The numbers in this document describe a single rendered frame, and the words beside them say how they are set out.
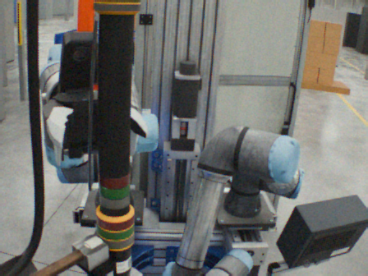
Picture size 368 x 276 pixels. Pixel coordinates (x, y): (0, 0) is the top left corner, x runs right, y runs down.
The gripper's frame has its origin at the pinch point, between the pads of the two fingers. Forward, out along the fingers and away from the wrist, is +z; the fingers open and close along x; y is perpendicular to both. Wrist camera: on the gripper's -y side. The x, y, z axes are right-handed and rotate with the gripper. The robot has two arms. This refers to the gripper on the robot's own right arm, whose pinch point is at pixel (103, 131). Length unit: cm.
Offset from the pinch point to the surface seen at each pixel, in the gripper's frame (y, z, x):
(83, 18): 17, -402, -83
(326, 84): 150, -513, -662
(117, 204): 6.8, 4.2, -0.2
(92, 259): 12.1, 6.0, 3.4
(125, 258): 14.6, 4.2, -1.0
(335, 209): 42, -20, -76
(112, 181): 4.0, 4.0, 0.3
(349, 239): 52, -14, -81
